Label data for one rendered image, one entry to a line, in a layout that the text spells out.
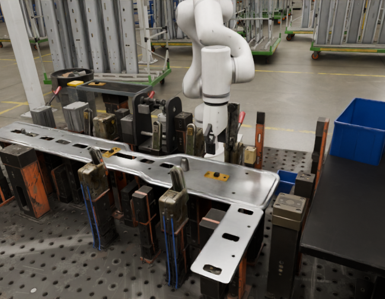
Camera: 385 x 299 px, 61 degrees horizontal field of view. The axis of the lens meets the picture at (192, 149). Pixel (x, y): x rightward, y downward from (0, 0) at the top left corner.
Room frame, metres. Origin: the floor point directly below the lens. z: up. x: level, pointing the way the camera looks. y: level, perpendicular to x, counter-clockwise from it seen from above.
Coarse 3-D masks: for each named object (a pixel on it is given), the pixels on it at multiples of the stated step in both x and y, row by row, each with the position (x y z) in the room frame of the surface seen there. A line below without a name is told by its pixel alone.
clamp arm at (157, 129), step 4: (152, 124) 1.25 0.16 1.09; (156, 124) 1.25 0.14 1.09; (160, 124) 1.24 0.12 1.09; (152, 128) 1.25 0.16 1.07; (156, 128) 1.24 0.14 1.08; (160, 128) 1.24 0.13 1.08; (152, 132) 1.25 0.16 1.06; (156, 132) 1.24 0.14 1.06; (160, 132) 1.24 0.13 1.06; (152, 136) 1.24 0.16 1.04; (156, 136) 1.24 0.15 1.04; (160, 136) 1.23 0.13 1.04; (152, 140) 1.24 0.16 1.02; (156, 140) 1.23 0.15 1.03; (160, 140) 1.23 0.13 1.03; (152, 144) 1.24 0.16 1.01; (156, 144) 1.23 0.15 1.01; (160, 144) 1.23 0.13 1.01; (156, 148) 1.23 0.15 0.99; (160, 148) 1.23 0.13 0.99
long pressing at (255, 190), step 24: (24, 144) 1.32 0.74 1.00; (48, 144) 1.30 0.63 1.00; (72, 144) 1.29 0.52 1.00; (96, 144) 1.28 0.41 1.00; (120, 144) 1.27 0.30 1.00; (120, 168) 1.06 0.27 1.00; (144, 168) 1.05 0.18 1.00; (168, 168) 1.04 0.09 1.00; (192, 168) 1.03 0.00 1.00; (216, 168) 1.02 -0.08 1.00; (240, 168) 1.02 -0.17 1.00; (192, 192) 0.89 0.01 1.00; (216, 192) 0.87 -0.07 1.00; (240, 192) 0.87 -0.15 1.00; (264, 192) 0.86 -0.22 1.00
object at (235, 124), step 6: (228, 108) 1.08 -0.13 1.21; (234, 108) 1.08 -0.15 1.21; (228, 114) 1.11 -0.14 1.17; (234, 114) 1.11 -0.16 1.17; (228, 120) 1.10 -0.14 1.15; (234, 120) 1.10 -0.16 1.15; (228, 126) 1.10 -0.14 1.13; (234, 126) 1.09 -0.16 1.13; (228, 132) 1.10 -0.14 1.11; (234, 132) 1.09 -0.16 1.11; (228, 138) 1.10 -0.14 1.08; (234, 138) 1.08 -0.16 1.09; (234, 144) 1.08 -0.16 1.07
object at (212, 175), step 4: (208, 172) 1.00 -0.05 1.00; (212, 172) 1.00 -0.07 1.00; (204, 176) 0.97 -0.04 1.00; (208, 176) 0.97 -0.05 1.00; (212, 176) 0.97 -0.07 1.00; (216, 176) 0.96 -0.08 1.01; (220, 176) 0.97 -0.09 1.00; (224, 176) 0.96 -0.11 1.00; (228, 176) 0.96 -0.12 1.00; (224, 180) 0.94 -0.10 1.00
